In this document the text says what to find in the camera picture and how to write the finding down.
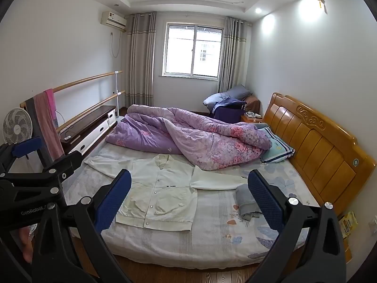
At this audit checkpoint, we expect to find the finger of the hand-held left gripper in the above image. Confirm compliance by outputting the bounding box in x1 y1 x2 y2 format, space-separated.
0 136 43 178
0 150 83 196

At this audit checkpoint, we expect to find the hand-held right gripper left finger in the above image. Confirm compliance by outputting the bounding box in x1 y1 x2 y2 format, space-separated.
31 169 132 283

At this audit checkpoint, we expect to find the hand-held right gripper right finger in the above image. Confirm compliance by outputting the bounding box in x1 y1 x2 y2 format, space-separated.
247 169 348 283

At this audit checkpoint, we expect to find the white jacket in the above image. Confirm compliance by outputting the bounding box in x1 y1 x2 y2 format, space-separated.
84 153 249 232

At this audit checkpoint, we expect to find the person's left hand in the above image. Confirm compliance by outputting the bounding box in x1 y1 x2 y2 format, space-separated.
18 224 37 264

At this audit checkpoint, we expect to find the grey folded cloth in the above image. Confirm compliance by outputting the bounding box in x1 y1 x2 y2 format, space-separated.
235 183 262 220

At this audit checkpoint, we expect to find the white fan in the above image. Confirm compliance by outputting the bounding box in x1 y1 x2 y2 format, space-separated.
2 108 33 146

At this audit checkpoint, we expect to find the grey pink striped towel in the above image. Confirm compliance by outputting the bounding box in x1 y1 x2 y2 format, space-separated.
25 93 65 167

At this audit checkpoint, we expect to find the brown and white cabinet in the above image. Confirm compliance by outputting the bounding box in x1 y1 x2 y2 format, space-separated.
59 105 117 155

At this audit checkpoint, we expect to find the teal pillow with blue stripes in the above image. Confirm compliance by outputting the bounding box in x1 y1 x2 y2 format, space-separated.
259 127 295 164

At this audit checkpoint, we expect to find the bed with printed sheet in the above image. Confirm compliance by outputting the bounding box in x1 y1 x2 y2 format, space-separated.
63 144 321 261

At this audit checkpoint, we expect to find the wooden headboard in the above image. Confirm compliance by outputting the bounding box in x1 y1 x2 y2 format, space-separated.
262 92 377 217

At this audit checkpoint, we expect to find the wooden nightstand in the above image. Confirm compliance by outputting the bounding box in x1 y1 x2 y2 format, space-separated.
241 113 264 124

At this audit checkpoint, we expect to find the purple floral quilt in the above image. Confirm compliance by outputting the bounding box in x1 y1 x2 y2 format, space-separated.
105 104 272 171

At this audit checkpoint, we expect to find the yellow packet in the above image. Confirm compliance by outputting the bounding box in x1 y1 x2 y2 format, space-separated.
339 211 359 238

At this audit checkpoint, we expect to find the purple cloth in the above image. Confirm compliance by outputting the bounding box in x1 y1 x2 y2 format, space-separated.
212 108 246 123

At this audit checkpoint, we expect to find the dark blue cloth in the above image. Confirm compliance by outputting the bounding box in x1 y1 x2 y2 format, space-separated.
212 97 247 113

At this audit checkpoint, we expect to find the dark blue pillow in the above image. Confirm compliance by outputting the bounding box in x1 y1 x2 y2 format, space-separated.
226 85 252 101

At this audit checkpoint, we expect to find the light blue pillow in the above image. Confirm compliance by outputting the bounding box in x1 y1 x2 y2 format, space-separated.
203 93 229 108

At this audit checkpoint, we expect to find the grey striped curtain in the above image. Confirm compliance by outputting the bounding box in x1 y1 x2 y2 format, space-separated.
217 16 247 95
125 12 157 108

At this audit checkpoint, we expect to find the white air conditioner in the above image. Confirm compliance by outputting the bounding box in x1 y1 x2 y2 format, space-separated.
101 11 128 32

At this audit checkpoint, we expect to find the window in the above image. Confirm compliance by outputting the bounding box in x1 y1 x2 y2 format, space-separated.
161 22 225 79

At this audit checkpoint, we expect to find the wooden barre rail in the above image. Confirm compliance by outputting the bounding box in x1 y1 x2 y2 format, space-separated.
56 90 126 133
20 71 123 108

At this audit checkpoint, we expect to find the white barre post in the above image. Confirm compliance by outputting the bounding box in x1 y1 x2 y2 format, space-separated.
113 71 123 117

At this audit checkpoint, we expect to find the air conditioner cord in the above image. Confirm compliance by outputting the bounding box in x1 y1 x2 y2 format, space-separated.
110 31 121 58

